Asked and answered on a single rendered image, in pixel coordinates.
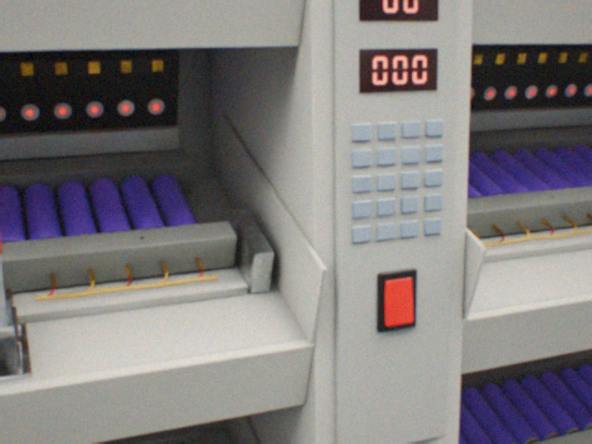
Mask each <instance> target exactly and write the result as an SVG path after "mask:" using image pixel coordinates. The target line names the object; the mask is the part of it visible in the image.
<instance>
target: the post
mask: <svg viewBox="0 0 592 444"><path fill-rule="evenodd" d="M472 20H473V0H457V26H456V36H457V58H456V93H455V126H454V160H453V194H452V228H451V262H450V328H449V361H448V375H447V396H446V428H445V436H441V437H437V438H430V439H425V440H421V441H416V442H412V443H407V444H458V431H459V419H460V402H461V372H462V344H463V285H464V256H465V227H466V197H467V167H468V138H469V108H470V79H471V49H472ZM207 57H208V80H209V105H210V130H211V153H212V177H213V178H216V164H217V148H218V134H219V130H220V119H221V115H225V116H226V117H227V119H228V121H229V122H230V125H231V126H232V128H233V129H234V130H235V131H236V133H237V134H238V136H239V137H240V139H241V141H242V142H243V144H244V145H245V147H246V148H247V150H248V151H249V153H250V154H251V156H252V157H253V160H254V162H256V163H257V165H258V166H259V167H260V168H261V170H262V171H263V173H264V174H265V176H266V178H267V179H268V181H269V182H270V184H271V185H272V187H273V188H274V190H275V191H276V194H277V196H278V197H279V199H280V200H281V202H282V203H283V204H284V205H285V207H286V209H287V210H288V212H290V214H291V215H292V217H293V218H294V220H295V221H296V223H297V225H298V227H299V228H300V230H301V231H302V233H303V235H304V236H305V238H306V239H307V240H308V241H309V243H310V244H311V246H312V247H313V249H314V251H315V252H316V254H317V255H318V258H319V259H320V261H321V262H323V264H324V265H325V267H326V268H327V277H326V283H325V288H324V295H323V301H321V307H320V313H319V318H318V324H317V330H316V337H315V343H314V353H313V359H312V365H311V371H310V377H309V383H308V389H307V394H306V400H305V403H304V404H299V406H294V407H289V408H283V409H278V410H274V411H268V412H263V413H255V414H248V416H249V419H250V421H251V424H253V427H254V430H255V432H256V435H257V437H258V438H259V441H260V443H261V444H337V338H336V150H335V0H305V7H304V14H303V23H302V38H301V45H300V46H299V47H243V48H207Z"/></svg>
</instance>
